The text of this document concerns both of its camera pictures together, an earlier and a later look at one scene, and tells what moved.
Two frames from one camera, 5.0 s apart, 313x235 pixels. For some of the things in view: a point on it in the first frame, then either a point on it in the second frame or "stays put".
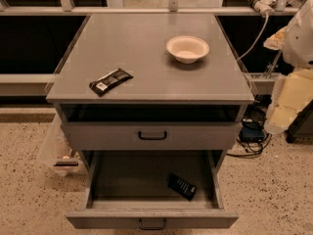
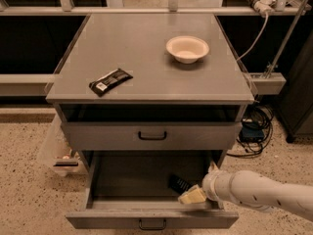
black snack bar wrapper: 110,81 stays put
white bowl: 187,49 stays put
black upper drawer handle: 152,138 stays put
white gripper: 299,41 → 212,187
